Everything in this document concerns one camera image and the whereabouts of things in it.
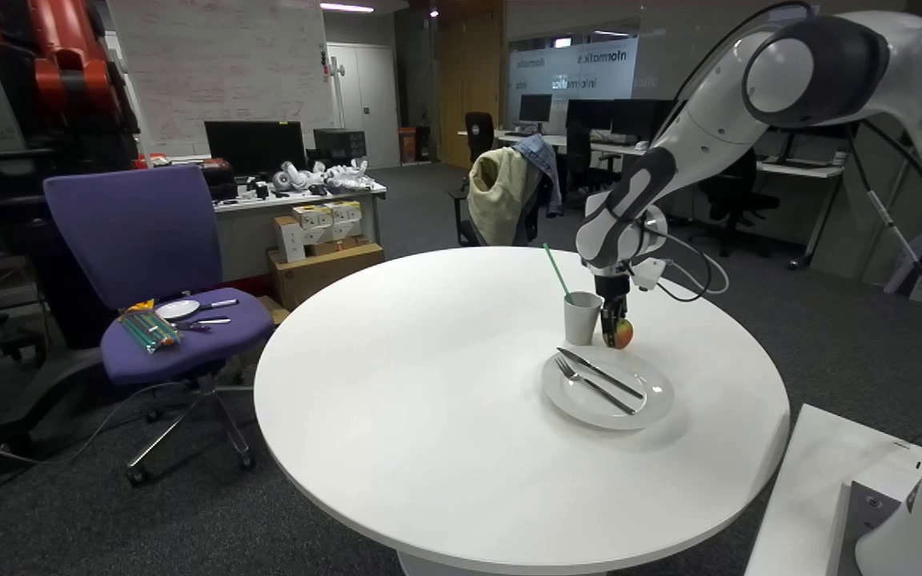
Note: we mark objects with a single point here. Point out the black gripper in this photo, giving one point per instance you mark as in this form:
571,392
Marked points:
612,288

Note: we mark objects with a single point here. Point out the red green apple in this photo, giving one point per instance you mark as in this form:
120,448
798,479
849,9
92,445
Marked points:
624,332

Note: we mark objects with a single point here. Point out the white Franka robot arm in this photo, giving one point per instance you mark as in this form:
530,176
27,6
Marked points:
719,117

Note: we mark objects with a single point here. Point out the red industrial robot arm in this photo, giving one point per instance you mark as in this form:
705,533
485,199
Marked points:
66,66

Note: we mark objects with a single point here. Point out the white ceramic mug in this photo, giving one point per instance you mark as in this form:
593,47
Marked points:
580,320

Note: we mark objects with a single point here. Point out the green drinking straw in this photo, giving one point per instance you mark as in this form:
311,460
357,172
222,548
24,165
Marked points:
555,268

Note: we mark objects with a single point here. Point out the white round dinner plate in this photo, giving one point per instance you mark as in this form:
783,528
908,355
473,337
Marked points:
632,410

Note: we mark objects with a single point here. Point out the black jacket-draped office chair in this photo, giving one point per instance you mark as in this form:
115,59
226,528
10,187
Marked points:
552,176

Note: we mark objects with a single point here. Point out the beige jacket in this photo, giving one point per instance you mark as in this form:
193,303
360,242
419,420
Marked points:
496,196

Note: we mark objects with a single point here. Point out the white robot stand top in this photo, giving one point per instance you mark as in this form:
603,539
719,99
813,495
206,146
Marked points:
813,501

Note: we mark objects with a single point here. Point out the brown cardboard box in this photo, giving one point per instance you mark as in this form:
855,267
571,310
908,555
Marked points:
321,273

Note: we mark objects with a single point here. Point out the white carton boxes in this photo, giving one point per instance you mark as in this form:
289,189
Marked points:
318,225

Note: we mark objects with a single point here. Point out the small black computer monitor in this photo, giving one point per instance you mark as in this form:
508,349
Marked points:
341,146

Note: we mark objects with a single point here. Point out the white plastic bag clutter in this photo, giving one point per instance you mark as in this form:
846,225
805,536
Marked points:
321,176

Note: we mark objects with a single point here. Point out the grey white office desk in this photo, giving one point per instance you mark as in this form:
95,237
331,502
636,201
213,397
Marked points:
242,242

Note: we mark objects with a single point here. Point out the large black computer monitor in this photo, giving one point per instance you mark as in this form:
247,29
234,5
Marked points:
253,149

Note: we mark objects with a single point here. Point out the small white saucer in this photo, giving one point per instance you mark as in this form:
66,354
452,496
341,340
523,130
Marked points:
177,309

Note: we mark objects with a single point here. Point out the green striped packet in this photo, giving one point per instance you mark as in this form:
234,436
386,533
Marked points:
148,330

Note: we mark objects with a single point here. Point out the purple office chair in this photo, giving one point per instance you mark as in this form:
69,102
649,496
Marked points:
142,233

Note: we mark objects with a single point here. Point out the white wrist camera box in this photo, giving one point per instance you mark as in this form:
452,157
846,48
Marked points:
649,273

